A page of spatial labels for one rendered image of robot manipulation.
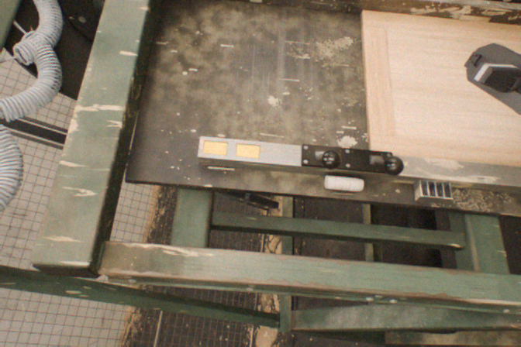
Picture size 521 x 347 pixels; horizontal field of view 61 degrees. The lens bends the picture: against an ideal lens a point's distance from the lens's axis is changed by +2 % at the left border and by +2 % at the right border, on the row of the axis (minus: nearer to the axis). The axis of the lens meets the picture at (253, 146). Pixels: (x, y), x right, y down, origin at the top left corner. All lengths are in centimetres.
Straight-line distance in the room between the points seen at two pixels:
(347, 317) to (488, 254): 78
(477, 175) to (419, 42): 39
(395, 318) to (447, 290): 70
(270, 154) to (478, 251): 50
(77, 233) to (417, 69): 87
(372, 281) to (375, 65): 54
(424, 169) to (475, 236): 19
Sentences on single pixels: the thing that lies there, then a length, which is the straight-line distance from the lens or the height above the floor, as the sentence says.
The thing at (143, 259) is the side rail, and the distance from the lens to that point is 85.
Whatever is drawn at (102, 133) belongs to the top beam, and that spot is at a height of 189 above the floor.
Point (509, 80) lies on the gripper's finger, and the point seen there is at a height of 160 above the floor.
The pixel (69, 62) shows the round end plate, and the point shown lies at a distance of 158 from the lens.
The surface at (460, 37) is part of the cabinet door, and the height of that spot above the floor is 115.
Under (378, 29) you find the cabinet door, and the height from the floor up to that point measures 134.
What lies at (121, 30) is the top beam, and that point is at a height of 191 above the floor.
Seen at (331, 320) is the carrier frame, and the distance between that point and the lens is 181.
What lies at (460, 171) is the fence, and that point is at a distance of 105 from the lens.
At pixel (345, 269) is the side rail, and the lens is 87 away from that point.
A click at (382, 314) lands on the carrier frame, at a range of 166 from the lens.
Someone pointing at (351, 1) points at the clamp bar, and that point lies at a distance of 123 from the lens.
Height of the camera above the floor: 209
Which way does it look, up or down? 31 degrees down
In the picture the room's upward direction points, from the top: 69 degrees counter-clockwise
